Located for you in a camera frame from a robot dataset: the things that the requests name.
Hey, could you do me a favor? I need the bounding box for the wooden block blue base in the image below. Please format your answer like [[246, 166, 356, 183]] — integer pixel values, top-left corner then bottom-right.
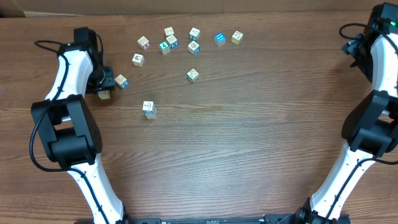
[[142, 101, 157, 114]]

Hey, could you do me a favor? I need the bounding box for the green letter L block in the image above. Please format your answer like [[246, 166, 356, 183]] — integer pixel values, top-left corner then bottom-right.
[[145, 107, 158, 119]]

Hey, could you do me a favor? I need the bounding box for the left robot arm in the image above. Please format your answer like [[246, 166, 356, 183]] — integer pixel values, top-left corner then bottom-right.
[[29, 27, 129, 223]]

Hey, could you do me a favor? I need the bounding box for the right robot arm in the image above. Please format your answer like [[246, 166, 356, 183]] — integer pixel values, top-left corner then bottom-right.
[[281, 2, 397, 223]]

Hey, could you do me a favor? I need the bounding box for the wooden block blue corner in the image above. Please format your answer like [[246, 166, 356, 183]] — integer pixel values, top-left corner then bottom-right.
[[114, 74, 129, 89]]

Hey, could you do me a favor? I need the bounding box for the wooden block acorn picture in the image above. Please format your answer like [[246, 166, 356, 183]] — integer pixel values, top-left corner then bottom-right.
[[132, 54, 144, 67]]

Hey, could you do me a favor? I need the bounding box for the wooden block red side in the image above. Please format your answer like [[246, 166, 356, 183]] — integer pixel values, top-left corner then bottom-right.
[[137, 36, 150, 50]]

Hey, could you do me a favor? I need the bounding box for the green number 4 block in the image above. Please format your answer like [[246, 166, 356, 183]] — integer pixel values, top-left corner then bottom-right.
[[159, 40, 170, 55]]

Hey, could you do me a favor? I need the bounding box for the wooden block blue X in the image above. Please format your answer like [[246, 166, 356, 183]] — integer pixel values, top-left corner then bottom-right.
[[166, 35, 178, 49]]

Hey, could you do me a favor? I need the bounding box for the plain wooden block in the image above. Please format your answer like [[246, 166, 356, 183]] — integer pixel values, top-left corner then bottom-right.
[[164, 27, 174, 37]]

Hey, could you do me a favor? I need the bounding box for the wooden block green edge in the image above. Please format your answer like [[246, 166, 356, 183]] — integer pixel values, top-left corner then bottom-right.
[[187, 68, 199, 83]]

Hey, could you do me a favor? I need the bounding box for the wooden block blue side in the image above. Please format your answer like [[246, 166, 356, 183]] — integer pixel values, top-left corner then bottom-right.
[[188, 40, 200, 55]]

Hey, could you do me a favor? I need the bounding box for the wooden block teal side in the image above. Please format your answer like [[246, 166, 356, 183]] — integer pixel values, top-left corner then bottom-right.
[[189, 27, 200, 42]]

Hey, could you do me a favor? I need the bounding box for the wooden block yellow side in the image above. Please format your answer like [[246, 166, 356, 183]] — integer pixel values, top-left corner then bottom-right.
[[231, 30, 243, 45]]

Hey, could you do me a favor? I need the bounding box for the blue top block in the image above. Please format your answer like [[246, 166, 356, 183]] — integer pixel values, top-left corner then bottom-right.
[[214, 32, 226, 47]]

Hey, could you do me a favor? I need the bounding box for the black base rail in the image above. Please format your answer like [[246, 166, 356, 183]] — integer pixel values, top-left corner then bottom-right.
[[74, 213, 351, 224]]

